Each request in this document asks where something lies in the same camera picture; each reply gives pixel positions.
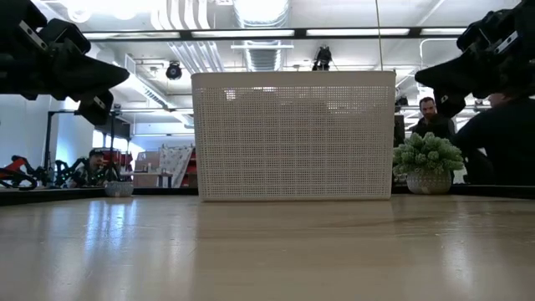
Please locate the red black background robot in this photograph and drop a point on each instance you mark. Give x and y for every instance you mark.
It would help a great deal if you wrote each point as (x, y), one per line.
(16, 165)

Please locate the black ceiling-mounted camera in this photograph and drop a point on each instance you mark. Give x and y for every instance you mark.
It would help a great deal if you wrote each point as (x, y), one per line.
(174, 71)

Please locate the green plant in white pot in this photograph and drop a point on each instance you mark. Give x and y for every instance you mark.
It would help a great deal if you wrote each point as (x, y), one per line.
(426, 154)

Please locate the white patterned panel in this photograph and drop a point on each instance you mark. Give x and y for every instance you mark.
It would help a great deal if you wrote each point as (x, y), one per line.
(173, 161)

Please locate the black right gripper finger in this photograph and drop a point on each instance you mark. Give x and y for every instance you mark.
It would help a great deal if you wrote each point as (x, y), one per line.
(449, 105)
(451, 77)

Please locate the person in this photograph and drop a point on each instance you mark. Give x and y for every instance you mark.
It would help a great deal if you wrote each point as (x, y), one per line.
(432, 123)
(501, 142)
(94, 169)

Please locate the silver ceiling ventilation duct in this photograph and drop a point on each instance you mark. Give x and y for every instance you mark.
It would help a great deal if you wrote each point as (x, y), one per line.
(261, 58)

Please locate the small white textured pot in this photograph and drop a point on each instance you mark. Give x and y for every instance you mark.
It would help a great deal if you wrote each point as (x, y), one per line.
(119, 189)

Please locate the black overhead camera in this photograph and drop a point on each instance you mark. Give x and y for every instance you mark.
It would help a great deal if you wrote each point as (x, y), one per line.
(322, 58)

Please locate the white perforated laundry basket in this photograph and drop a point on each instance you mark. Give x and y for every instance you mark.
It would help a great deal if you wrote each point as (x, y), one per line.
(292, 138)

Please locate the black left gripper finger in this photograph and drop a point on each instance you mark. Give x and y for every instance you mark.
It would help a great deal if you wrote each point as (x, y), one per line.
(92, 77)
(97, 109)

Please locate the black table edge bar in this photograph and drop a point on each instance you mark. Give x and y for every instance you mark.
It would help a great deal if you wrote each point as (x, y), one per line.
(50, 194)

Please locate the black background monitor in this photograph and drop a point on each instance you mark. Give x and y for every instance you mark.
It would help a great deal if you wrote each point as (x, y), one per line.
(399, 129)

